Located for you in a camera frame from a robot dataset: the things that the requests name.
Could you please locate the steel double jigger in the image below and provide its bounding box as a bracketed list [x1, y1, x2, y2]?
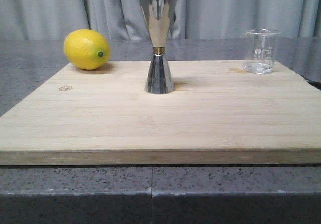
[139, 0, 176, 94]

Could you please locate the glass beaker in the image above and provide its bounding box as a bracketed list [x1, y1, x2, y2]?
[243, 29, 280, 74]

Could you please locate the grey curtain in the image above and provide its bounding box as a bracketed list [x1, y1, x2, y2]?
[1, 0, 320, 40]

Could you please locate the bamboo cutting board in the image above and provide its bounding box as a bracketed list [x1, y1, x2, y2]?
[1, 60, 320, 165]

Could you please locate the yellow lemon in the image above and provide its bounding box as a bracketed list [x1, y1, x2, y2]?
[63, 29, 110, 70]

